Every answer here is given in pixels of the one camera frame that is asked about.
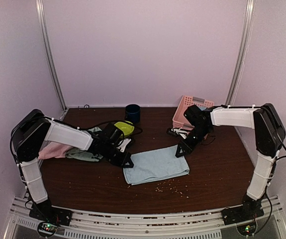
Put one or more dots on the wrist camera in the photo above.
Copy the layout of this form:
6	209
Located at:
127	143
178	131

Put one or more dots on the mint green towel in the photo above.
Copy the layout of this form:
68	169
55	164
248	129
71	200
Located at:
78	154

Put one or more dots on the left aluminium frame post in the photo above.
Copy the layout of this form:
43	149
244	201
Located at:
49	55

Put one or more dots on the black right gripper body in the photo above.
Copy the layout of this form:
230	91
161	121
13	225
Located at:
200	133

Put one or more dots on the lime green bowl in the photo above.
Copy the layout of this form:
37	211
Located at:
126	127

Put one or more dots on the aluminium frame post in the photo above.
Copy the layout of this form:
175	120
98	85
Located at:
49	55
243	47

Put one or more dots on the right aluminium frame post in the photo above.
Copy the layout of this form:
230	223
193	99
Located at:
243	47

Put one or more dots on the dark blue mug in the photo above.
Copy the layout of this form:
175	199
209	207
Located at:
132	113

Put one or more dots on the aluminium front rail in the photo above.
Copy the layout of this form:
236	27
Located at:
208	224

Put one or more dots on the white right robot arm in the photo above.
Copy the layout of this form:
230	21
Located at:
269	134

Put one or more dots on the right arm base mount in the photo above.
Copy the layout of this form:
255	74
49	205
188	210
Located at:
245	220

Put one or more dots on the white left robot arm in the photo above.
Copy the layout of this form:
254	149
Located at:
38	137

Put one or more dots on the pink towel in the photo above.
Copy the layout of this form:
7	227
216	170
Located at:
52	150

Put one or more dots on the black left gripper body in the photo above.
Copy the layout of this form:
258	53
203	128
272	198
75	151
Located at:
113	158

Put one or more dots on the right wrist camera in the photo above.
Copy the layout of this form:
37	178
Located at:
178	131

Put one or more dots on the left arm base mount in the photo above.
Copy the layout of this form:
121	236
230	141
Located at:
48	226

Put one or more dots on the light blue towel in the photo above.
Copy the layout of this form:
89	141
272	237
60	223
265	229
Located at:
155	165

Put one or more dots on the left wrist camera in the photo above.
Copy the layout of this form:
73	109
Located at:
127	143

